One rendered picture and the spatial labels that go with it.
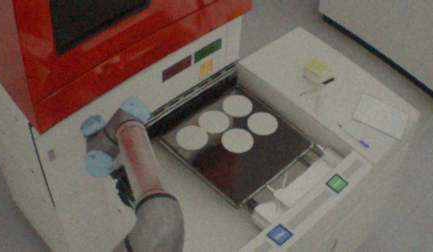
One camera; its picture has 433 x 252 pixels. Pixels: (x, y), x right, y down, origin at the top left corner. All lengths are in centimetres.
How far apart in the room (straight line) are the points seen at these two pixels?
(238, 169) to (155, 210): 71
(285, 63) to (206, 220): 64
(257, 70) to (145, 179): 91
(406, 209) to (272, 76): 130
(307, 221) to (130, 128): 59
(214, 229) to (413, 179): 162
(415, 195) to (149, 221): 214
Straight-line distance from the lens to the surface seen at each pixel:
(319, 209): 167
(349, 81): 206
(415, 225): 295
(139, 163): 125
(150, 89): 177
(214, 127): 191
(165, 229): 111
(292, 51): 212
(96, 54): 146
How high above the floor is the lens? 231
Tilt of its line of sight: 48 degrees down
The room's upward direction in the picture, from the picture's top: 3 degrees clockwise
